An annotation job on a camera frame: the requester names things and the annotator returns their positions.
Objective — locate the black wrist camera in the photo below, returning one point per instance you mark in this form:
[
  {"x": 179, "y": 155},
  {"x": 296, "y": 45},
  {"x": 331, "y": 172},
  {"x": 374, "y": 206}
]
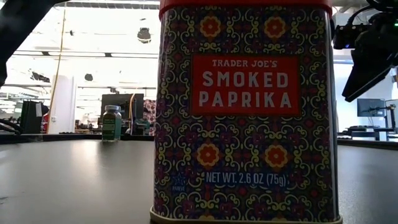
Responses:
[{"x": 348, "y": 35}]

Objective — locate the person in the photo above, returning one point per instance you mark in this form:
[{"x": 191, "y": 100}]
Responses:
[{"x": 142, "y": 123}]

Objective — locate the white column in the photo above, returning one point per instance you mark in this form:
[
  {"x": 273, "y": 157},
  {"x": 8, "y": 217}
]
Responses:
[{"x": 63, "y": 105}]

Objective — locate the black computer monitor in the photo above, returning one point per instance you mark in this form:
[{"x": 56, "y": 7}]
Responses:
[{"x": 370, "y": 107}]

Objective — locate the black ceiling dome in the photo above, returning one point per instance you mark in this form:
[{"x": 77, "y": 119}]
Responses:
[
  {"x": 88, "y": 77},
  {"x": 144, "y": 35}
]

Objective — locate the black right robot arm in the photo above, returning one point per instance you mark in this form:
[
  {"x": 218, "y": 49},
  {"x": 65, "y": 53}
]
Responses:
[{"x": 385, "y": 4}]

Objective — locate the black background desk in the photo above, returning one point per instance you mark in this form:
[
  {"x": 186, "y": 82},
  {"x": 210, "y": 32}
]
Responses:
[{"x": 363, "y": 132}]

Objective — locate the large black monitor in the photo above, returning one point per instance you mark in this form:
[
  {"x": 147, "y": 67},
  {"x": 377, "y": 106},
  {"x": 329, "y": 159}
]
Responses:
[{"x": 124, "y": 100}]

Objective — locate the black ceiling device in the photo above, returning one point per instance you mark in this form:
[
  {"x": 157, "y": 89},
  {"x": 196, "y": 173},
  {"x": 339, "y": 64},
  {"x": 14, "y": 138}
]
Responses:
[{"x": 40, "y": 77}]

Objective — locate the red lid paprika tin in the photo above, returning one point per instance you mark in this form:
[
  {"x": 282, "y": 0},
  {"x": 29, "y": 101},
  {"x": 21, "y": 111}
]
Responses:
[{"x": 245, "y": 87}]

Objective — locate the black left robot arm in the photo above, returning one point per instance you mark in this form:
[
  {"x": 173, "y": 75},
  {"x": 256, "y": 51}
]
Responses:
[{"x": 18, "y": 25}]

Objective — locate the red white patterned cloth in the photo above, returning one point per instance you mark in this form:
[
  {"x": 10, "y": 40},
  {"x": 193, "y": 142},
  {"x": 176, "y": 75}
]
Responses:
[{"x": 150, "y": 112}]

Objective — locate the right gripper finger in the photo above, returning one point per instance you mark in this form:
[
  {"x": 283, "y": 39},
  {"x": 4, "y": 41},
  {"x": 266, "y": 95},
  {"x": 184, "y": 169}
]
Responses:
[{"x": 365, "y": 76}]

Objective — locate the black cabinet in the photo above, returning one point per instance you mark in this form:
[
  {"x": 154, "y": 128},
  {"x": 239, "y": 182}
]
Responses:
[{"x": 29, "y": 118}]

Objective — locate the green lid spice jar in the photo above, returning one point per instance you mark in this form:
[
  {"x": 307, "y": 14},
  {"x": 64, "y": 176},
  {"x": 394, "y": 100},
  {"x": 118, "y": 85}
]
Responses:
[{"x": 112, "y": 124}]

